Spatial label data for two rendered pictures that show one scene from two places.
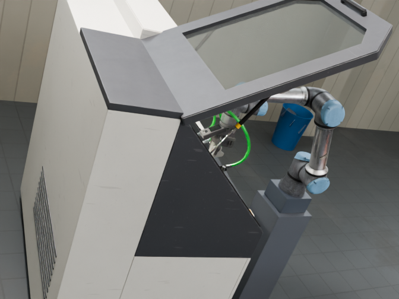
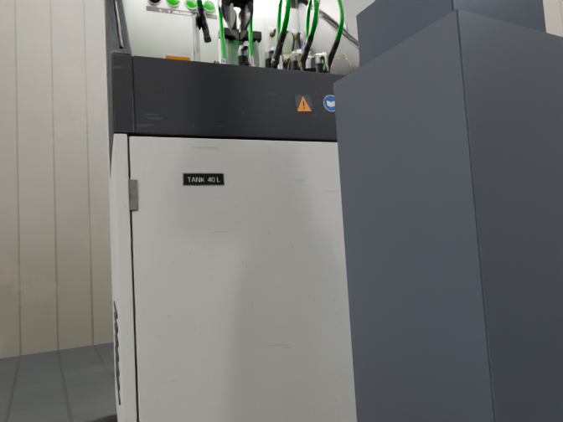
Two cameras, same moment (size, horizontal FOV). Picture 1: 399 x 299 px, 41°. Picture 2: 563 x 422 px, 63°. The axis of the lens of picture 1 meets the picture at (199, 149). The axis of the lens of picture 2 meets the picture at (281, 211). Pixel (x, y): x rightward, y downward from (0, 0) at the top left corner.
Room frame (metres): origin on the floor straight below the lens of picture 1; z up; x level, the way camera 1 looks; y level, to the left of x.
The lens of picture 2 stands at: (2.50, -1.22, 0.55)
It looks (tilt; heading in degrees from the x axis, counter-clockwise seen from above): 4 degrees up; 98
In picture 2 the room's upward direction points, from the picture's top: 3 degrees counter-clockwise
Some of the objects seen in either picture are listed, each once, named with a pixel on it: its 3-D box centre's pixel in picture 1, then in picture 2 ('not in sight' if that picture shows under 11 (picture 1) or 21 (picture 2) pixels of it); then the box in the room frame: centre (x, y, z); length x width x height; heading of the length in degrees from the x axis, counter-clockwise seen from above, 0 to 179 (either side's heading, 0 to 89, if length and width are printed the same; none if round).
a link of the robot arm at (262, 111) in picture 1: (253, 105); not in sight; (2.33, -0.16, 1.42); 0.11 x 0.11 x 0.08; 27
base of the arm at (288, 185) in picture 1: (294, 181); not in sight; (2.67, -0.56, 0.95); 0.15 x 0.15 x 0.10
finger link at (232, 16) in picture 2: (217, 153); (234, 19); (2.26, -0.09, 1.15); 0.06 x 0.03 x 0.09; 119
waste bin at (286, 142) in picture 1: (289, 126); not in sight; (5.24, -0.79, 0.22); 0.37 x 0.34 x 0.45; 125
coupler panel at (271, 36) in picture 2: not in sight; (285, 60); (2.34, 0.34, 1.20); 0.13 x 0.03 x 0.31; 29
